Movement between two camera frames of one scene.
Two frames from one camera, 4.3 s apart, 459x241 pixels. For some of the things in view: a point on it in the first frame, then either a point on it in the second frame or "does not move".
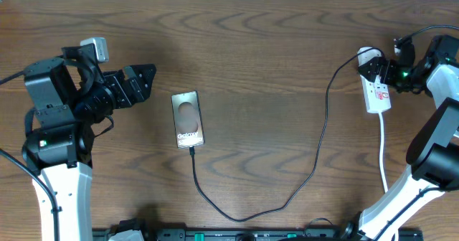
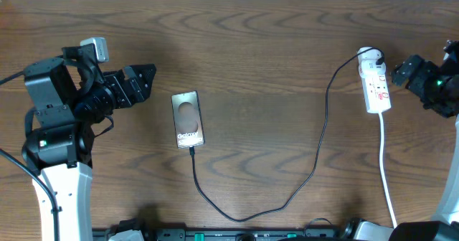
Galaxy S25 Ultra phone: [187, 119] does not move
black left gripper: [140, 91] does not move
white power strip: [376, 96] does not move
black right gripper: [387, 78] to [426, 69]
